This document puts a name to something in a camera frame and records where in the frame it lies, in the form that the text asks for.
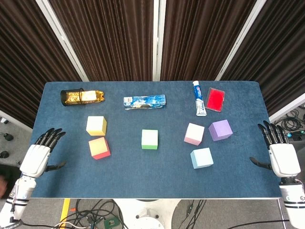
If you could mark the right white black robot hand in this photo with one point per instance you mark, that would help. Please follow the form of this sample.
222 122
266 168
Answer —
284 159

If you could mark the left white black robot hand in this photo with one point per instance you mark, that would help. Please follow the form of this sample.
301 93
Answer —
33 159

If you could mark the red orange cube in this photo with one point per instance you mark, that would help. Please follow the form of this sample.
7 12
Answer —
98 148

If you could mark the purple cube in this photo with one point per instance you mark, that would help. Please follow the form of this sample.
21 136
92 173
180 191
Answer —
220 130

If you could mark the yellow cube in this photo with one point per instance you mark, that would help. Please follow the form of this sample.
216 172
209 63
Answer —
95 125

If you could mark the light blue cube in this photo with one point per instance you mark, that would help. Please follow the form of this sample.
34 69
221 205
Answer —
202 158

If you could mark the pink cube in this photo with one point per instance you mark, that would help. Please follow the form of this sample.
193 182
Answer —
194 133

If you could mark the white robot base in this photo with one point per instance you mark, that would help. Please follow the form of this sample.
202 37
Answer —
147 214

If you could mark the green cube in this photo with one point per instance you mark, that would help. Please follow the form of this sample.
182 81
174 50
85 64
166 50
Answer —
149 138

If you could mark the black chair caster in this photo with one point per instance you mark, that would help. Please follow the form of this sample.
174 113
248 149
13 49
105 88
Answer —
4 154
8 136

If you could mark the yellow floor tape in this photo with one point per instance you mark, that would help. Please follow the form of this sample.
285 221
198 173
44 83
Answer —
64 210

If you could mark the black mesh cup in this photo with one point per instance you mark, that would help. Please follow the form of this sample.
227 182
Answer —
63 96

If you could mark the gold foil snack packet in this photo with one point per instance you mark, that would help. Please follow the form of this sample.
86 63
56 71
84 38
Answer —
91 96

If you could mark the red ink pad box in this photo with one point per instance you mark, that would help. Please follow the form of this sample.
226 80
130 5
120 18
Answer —
215 99

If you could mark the brown pleated curtain panel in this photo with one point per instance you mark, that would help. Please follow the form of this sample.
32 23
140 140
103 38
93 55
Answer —
281 59
28 59
202 43
107 43

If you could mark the green circuit board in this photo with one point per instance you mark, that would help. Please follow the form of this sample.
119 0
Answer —
110 223

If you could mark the white blue toothpaste tube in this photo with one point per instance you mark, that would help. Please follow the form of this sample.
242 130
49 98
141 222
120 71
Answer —
199 100

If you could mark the blue table cloth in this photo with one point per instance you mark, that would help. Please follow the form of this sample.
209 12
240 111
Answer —
152 174

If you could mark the blue cookie package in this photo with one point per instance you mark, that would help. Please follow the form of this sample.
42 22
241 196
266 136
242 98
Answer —
145 102

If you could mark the white partition frame rail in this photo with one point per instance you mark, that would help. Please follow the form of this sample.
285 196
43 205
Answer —
14 120
288 108

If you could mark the white partition frame post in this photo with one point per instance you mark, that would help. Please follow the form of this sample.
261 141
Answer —
239 39
62 38
157 35

